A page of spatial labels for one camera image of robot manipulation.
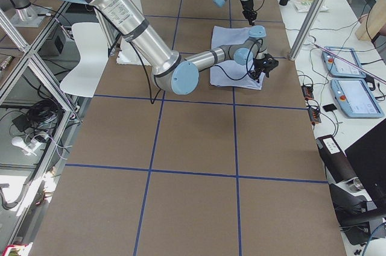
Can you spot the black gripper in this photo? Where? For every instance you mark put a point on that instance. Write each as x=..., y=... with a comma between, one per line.
x=248, y=5
x=259, y=65

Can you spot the upper blue teach pendant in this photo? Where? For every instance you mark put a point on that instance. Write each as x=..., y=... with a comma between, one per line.
x=342, y=62

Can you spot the blue teach pendant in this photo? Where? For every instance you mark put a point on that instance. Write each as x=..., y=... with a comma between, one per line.
x=342, y=62
x=355, y=98

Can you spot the lower blue teach pendant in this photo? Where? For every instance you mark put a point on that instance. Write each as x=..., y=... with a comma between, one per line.
x=355, y=98

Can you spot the black monitor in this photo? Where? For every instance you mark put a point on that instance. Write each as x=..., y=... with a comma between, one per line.
x=367, y=158

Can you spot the white plastic chair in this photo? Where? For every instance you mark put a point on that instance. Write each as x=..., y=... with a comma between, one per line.
x=92, y=45

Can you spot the aluminium frame post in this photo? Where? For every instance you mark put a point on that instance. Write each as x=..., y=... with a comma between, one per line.
x=305, y=28

